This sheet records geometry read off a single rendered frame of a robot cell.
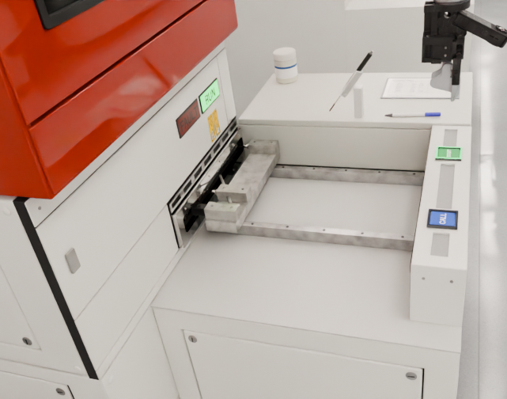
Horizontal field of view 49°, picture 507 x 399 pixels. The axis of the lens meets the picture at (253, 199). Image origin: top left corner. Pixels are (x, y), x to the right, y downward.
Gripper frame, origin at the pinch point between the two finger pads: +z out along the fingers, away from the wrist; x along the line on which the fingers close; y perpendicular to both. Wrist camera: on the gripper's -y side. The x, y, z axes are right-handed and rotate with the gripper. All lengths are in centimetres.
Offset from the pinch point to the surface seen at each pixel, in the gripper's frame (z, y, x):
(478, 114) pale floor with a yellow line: 110, -12, -225
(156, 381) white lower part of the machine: 46, 59, 52
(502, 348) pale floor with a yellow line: 111, -21, -34
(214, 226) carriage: 24, 52, 23
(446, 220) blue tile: 14.3, 0.0, 26.5
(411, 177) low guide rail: 26.2, 9.5, -8.0
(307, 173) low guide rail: 26.7, 37.2, -8.0
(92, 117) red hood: -18, 54, 52
